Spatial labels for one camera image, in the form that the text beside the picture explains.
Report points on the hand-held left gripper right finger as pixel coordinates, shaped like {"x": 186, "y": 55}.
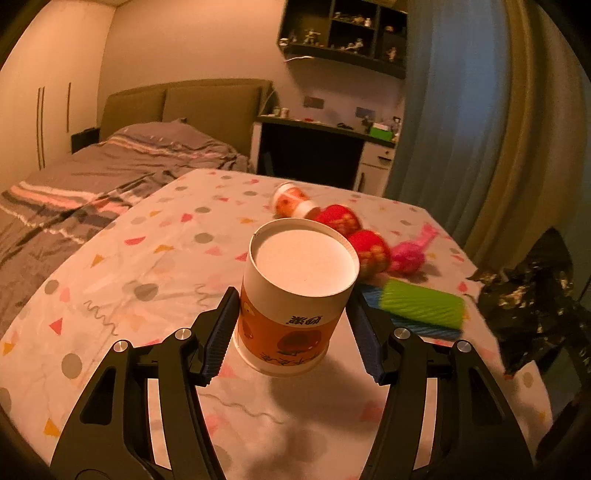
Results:
{"x": 367, "y": 341}

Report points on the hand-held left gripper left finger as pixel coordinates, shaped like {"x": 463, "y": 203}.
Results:
{"x": 221, "y": 332}

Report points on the orange printed paper cup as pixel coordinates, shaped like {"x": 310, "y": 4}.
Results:
{"x": 295, "y": 314}
{"x": 291, "y": 201}

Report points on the pink plastic bag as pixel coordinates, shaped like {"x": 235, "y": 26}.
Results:
{"x": 408, "y": 256}

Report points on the black plastic bag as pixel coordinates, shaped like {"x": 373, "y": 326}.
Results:
{"x": 526, "y": 300}

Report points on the bed with striped bedding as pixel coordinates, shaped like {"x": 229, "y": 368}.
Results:
{"x": 92, "y": 184}

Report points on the dark and white desk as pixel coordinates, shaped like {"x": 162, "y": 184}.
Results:
{"x": 314, "y": 152}

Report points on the grey striped pillow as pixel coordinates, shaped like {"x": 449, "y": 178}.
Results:
{"x": 161, "y": 136}

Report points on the green box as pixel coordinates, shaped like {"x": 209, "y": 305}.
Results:
{"x": 381, "y": 132}

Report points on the white mug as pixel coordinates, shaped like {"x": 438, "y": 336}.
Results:
{"x": 280, "y": 111}

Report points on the padded bed headboard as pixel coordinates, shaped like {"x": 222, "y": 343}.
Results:
{"x": 184, "y": 101}

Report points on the black bedside table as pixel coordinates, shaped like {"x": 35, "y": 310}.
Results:
{"x": 85, "y": 141}

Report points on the beige curtain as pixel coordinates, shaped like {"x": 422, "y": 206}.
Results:
{"x": 498, "y": 138}

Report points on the blue curtain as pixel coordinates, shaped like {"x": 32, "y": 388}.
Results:
{"x": 425, "y": 101}

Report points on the pale sheer curtain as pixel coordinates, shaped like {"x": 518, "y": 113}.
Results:
{"x": 572, "y": 161}

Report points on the row of figurines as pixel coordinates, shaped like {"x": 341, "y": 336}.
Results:
{"x": 351, "y": 45}

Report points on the white wardrobe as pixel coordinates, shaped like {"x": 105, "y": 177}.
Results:
{"x": 55, "y": 69}

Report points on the grey wall outlet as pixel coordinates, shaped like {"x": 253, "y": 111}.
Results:
{"x": 364, "y": 111}
{"x": 313, "y": 102}

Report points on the dark wall shelf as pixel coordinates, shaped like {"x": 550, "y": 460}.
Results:
{"x": 318, "y": 23}

